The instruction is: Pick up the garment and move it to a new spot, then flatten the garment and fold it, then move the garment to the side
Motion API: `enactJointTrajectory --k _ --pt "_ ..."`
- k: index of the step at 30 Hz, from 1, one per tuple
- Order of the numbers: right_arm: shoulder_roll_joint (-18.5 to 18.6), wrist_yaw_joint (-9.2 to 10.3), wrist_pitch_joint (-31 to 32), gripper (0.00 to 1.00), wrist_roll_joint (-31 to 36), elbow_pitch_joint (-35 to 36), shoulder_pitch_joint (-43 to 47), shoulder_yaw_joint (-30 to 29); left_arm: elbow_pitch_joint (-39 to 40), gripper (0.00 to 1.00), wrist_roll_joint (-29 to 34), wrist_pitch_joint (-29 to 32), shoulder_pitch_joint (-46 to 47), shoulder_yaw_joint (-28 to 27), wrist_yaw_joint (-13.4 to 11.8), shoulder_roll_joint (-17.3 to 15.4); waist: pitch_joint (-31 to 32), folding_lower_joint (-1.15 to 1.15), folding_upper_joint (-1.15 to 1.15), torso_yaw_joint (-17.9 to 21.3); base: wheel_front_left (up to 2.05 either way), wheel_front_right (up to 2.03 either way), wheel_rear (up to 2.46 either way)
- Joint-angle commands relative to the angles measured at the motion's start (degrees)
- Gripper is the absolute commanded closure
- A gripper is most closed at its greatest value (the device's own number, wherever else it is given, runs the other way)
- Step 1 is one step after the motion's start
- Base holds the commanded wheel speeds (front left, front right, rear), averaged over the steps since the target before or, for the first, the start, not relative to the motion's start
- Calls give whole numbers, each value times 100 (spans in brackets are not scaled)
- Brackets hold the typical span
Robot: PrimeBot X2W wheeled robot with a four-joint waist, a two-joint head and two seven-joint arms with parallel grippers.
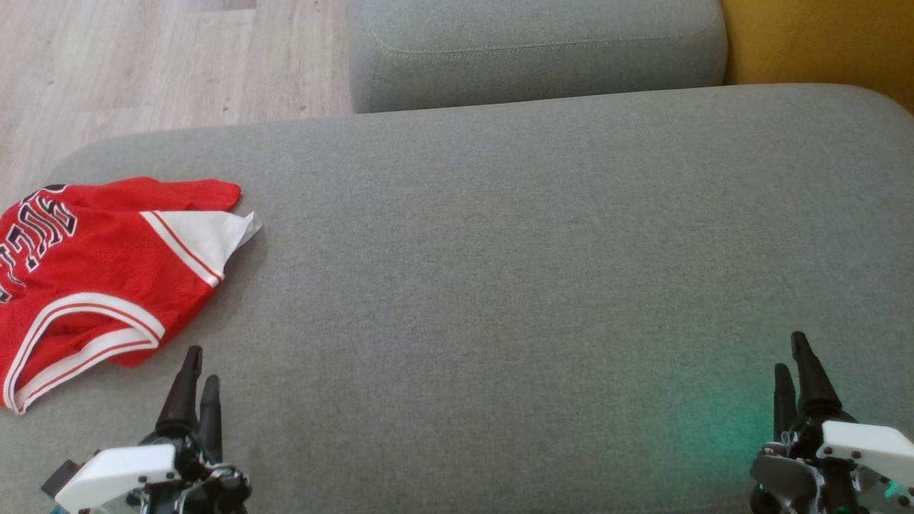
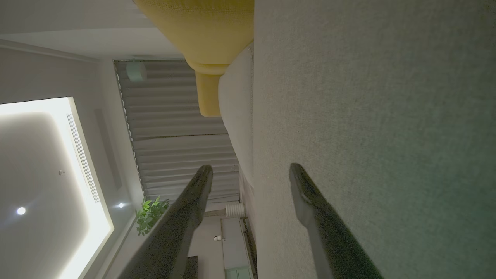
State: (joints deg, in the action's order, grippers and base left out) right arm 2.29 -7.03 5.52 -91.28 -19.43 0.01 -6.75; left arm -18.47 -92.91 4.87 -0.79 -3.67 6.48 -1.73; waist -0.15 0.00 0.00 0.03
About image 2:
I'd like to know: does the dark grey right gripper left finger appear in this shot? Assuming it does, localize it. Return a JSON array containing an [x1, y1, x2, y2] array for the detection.
[[118, 165, 213, 279]]

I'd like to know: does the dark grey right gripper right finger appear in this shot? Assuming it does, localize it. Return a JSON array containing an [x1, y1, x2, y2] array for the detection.
[[289, 163, 384, 279]]

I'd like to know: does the green leafy houseplant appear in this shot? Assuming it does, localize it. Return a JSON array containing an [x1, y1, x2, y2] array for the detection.
[[135, 196, 171, 236]]

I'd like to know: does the pale cabinet door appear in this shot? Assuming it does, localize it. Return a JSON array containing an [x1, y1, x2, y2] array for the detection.
[[220, 217, 255, 279]]

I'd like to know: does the white ribbed cylinder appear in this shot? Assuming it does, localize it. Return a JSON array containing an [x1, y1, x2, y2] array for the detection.
[[225, 203, 246, 218]]

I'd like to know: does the grey pleated curtain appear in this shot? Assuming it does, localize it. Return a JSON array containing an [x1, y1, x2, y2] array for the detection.
[[114, 59, 241, 205]]

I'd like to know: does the light grey sofa cushion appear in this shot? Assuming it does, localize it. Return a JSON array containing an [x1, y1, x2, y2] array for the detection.
[[218, 42, 255, 233]]

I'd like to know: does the yellow upholstered cushion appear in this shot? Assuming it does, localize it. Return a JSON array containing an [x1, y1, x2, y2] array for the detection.
[[133, 0, 255, 117]]

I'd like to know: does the round white wall device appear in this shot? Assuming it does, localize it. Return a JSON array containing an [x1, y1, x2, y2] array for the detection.
[[126, 60, 148, 83]]

